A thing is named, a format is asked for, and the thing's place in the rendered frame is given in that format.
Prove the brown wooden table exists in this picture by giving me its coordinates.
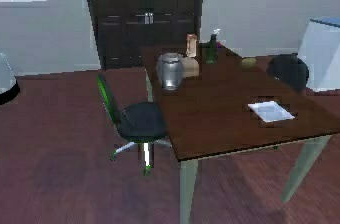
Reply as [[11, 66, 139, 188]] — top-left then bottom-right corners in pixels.
[[140, 43, 340, 224]]

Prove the green black office chair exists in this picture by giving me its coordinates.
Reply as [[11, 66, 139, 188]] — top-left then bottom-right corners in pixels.
[[95, 73, 172, 177]]

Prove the silver metal vase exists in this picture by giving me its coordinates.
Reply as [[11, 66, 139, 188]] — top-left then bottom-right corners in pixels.
[[156, 52, 186, 92]]

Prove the dark brown cupboard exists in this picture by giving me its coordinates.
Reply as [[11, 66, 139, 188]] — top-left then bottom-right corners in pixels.
[[87, 0, 203, 70]]

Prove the black round chair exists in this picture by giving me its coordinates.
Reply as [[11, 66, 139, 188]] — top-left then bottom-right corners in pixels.
[[266, 53, 310, 92]]

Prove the tan round bread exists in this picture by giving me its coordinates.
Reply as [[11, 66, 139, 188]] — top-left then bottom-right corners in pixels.
[[181, 57, 200, 78]]

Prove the white square plate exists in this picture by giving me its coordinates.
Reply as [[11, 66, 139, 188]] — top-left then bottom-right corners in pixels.
[[247, 101, 296, 124]]

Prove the white cabinet with blue top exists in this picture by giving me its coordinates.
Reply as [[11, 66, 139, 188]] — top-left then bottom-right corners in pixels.
[[297, 17, 340, 92]]

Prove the green spray bottle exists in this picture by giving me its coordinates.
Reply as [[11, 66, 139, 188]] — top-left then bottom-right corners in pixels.
[[205, 28, 222, 65]]

